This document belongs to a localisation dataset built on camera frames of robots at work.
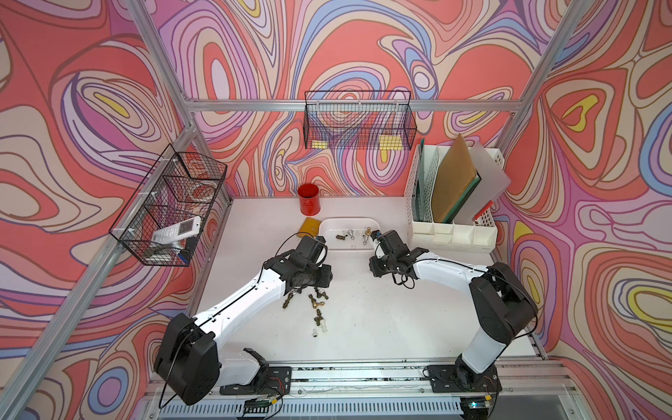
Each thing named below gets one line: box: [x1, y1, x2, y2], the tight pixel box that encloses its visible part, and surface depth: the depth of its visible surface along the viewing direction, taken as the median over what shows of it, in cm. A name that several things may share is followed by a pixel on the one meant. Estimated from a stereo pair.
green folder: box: [442, 170, 483, 224], surface depth 93 cm
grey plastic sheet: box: [454, 141, 512, 225], surface depth 93 cm
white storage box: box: [318, 217, 381, 252], surface depth 108 cm
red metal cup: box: [297, 182, 322, 217], surface depth 113 cm
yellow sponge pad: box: [296, 217, 322, 238], surface depth 111 cm
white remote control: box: [151, 215, 202, 245], surface depth 70 cm
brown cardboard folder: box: [431, 133, 477, 223], surface depth 103 cm
